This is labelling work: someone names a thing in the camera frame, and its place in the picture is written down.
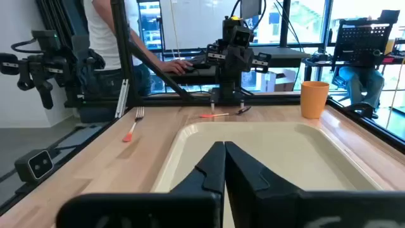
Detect black desk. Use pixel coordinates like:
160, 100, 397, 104
164, 46, 313, 86

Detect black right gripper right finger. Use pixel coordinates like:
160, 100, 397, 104
225, 141, 405, 228

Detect cardboard box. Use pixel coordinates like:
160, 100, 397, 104
261, 68, 297, 92

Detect grey monitor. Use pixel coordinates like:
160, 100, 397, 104
240, 0, 263, 20

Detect person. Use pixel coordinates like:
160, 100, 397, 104
337, 63, 385, 109
82, 0, 194, 98

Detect white metal strip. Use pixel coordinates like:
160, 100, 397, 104
114, 79, 130, 118

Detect black leader arm with handles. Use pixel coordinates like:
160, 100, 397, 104
0, 30, 106, 110

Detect black frame post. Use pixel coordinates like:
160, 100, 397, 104
110, 0, 142, 107

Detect black table-level camera box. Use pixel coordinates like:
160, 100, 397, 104
14, 148, 54, 183

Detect whiteboard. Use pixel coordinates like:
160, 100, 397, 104
159, 0, 242, 51

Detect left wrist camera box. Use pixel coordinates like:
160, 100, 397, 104
232, 27, 253, 48

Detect cream plastic tray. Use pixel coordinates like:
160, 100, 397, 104
151, 121, 385, 193

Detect black folded stand rods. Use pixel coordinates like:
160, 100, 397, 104
34, 0, 90, 44

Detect spoon with orange handle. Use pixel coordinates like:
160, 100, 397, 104
199, 106, 252, 118

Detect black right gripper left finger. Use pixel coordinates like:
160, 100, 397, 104
56, 141, 227, 228

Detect black cable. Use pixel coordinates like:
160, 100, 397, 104
230, 0, 267, 31

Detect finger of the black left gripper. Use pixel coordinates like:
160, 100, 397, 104
206, 44, 227, 66
252, 53, 272, 73

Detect orange plastic cup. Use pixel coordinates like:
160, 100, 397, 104
299, 80, 330, 120

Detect black office chair base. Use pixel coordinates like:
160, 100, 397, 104
343, 101, 379, 120

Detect fork with orange handle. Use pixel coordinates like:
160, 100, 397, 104
122, 106, 145, 143

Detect black pegboard panel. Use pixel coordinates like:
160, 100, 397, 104
331, 18, 394, 68

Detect black diagonal frame brace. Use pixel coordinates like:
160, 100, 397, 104
128, 41, 194, 101

